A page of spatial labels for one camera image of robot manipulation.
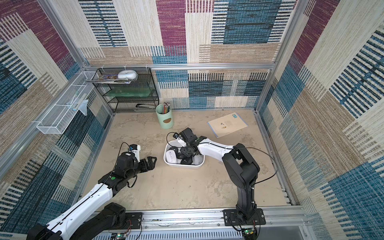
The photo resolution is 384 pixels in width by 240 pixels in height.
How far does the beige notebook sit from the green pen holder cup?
29 cm

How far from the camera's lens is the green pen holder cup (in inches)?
39.9

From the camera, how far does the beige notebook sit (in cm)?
110
